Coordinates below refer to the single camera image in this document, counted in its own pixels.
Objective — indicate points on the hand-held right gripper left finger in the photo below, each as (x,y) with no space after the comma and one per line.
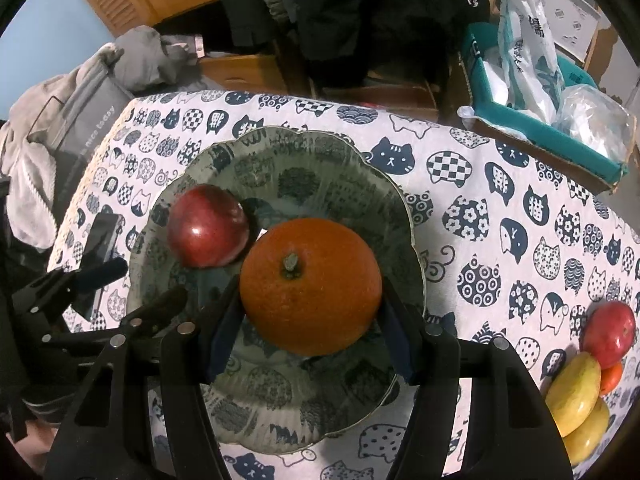
(225,327)

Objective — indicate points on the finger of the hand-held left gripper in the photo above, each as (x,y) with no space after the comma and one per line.
(160,307)
(105,271)

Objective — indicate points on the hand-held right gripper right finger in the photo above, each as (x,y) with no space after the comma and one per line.
(397,337)

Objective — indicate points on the large orange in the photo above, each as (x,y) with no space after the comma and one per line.
(310,300)

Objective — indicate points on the dark red apple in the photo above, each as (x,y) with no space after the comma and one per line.
(205,225)

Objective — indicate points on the patterned ceramic bowl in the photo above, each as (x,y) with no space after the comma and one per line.
(310,175)

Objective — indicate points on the black smartphone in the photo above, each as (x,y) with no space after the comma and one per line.
(105,232)

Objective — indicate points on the cat print tablecloth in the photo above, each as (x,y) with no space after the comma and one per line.
(475,260)

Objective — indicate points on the white fleece cloth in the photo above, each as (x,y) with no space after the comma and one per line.
(30,185)

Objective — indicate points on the small orange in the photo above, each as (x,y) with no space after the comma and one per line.
(612,377)

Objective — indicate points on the grey garment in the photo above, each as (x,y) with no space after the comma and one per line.
(145,55)

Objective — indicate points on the cardboard tray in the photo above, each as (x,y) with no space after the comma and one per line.
(560,164)

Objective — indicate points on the wooden box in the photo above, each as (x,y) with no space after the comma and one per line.
(240,72)

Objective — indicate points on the teal box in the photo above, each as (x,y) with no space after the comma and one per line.
(540,135)

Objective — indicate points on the clear plastic bag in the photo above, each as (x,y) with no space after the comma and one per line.
(595,120)

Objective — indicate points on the white printed plastic bag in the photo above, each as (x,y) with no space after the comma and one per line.
(530,50)

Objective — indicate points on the black coat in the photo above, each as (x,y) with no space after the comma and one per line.
(340,10)

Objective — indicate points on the white patterned storage box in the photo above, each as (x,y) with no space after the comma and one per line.
(570,20)

